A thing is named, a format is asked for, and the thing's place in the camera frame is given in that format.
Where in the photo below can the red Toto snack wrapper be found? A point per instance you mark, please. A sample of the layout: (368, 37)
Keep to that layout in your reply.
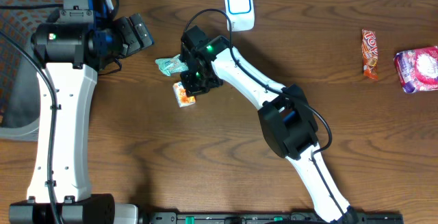
(370, 54)

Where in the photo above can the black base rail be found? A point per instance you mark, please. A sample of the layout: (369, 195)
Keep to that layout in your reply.
(294, 217)

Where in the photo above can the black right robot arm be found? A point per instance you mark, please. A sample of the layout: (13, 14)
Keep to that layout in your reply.
(287, 121)

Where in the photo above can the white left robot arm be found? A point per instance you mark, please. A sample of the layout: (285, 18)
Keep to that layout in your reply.
(69, 52)

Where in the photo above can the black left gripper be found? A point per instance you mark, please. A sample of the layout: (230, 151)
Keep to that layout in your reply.
(133, 32)

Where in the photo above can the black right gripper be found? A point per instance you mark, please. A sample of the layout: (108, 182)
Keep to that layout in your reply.
(191, 89)

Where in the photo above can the purple Carefree pad pack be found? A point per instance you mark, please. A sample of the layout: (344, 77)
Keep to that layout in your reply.
(417, 69)

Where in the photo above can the orange Kleenex tissue pack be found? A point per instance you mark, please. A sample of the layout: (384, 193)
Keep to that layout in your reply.
(182, 99)

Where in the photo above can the dark grey plastic basket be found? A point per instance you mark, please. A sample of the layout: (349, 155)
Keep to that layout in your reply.
(20, 95)

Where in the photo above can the mint green packet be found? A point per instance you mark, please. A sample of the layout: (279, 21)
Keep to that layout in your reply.
(169, 66)

